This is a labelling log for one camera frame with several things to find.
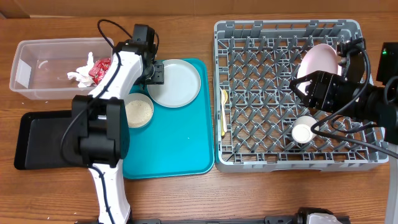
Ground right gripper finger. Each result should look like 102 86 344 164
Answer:
289 70 324 90
298 90 323 108

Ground yellow plastic spoon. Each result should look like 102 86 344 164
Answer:
221 90 228 137

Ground cream plastic cup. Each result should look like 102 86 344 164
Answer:
292 116 317 144

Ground black waste tray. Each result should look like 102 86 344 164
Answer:
14 110 83 170

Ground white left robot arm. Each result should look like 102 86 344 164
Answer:
60 24 164 223

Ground crumpled white tissue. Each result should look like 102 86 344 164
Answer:
67 52 95 88

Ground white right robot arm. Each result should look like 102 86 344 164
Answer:
289 38 397 223

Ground teal plastic tray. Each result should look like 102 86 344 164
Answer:
123 58 215 179

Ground grey bowl of rice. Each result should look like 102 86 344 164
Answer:
124 93 154 128

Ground clear plastic waste bin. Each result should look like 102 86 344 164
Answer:
9 37 112 100

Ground light grey plate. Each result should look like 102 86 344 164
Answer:
147 59 201 108

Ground white pink-rimmed plate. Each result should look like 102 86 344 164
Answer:
297 44 342 78

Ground red crumpled wrapper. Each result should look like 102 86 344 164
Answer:
88 58 111 85

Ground grey dishwasher rack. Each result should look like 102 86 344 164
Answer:
213 19 388 172

